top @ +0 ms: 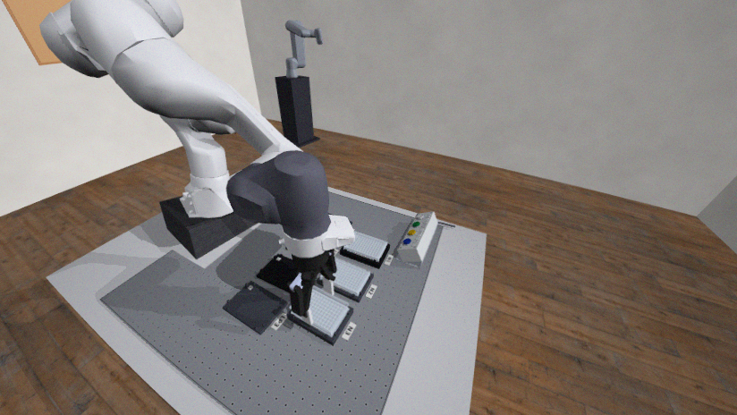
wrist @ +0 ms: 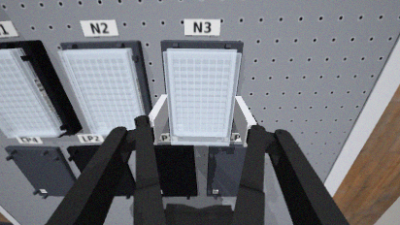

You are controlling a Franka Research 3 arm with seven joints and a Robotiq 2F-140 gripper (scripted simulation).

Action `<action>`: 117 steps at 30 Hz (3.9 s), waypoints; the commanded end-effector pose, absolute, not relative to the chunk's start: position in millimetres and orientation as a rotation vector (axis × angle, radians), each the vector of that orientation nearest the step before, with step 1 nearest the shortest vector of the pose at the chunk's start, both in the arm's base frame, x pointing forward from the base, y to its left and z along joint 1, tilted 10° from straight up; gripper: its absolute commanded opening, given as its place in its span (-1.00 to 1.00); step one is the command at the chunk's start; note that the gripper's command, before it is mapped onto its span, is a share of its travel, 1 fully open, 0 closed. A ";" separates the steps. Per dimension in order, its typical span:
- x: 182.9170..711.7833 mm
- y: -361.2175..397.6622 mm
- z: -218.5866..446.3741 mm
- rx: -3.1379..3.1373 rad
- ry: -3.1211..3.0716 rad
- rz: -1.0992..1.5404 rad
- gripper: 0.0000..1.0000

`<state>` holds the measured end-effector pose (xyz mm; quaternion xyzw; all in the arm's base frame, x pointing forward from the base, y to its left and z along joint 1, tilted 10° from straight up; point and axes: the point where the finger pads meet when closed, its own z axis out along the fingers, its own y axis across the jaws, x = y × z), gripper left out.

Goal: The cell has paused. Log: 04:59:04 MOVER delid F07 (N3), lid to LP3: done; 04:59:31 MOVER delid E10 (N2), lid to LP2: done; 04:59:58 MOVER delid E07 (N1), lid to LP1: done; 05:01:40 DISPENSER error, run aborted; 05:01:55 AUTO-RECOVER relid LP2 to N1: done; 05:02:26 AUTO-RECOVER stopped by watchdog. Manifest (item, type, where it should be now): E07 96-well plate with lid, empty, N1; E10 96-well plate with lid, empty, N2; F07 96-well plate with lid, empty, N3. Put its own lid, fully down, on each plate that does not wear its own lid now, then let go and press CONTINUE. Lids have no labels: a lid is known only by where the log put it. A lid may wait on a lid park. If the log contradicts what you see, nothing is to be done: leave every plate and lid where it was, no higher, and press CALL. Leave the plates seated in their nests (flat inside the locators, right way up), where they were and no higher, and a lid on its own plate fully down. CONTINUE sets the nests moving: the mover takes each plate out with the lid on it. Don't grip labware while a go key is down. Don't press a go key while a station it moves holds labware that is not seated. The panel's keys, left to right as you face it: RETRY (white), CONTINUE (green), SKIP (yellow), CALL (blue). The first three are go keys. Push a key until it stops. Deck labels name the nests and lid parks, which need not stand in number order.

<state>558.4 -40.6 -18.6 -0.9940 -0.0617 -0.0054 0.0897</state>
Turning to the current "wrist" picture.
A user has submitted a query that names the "white label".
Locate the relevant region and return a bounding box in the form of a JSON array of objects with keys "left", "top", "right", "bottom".
[
  {"left": 184, "top": 19, "right": 220, "bottom": 36},
  {"left": 81, "top": 20, "right": 119, "bottom": 37},
  {"left": 230, "top": 133, "right": 241, "bottom": 142},
  {"left": 0, "top": 20, "right": 19, "bottom": 38},
  {"left": 17, "top": 138, "right": 43, "bottom": 144},
  {"left": 158, "top": 134, "right": 171, "bottom": 143},
  {"left": 77, "top": 134, "right": 104, "bottom": 143}
]

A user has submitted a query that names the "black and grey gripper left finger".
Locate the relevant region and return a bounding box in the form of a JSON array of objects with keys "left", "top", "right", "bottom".
[{"left": 45, "top": 94, "right": 169, "bottom": 225}]

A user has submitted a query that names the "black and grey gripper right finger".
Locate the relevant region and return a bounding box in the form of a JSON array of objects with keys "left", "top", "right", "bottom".
[{"left": 231, "top": 96, "right": 349, "bottom": 225}]

